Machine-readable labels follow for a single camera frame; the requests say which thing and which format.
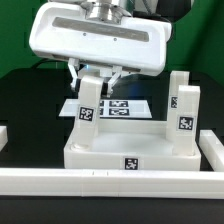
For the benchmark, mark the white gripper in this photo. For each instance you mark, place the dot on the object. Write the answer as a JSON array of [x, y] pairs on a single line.
[[62, 30]]

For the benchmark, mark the white desk top tray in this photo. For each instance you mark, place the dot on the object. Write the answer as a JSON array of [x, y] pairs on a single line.
[[131, 145]]

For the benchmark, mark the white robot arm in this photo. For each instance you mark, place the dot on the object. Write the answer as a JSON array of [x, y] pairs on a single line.
[[110, 10]]

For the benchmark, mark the white front fence bar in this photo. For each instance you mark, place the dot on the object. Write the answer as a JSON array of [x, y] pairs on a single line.
[[111, 183]]

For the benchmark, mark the white fence bar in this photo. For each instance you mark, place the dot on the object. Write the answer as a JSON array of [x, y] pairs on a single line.
[[111, 183], [213, 149]]

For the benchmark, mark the white right fence bar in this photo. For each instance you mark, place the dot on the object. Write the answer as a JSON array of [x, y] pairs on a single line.
[[213, 149]]

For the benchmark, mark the white marker base plate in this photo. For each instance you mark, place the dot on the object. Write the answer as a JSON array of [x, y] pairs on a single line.
[[112, 108]]

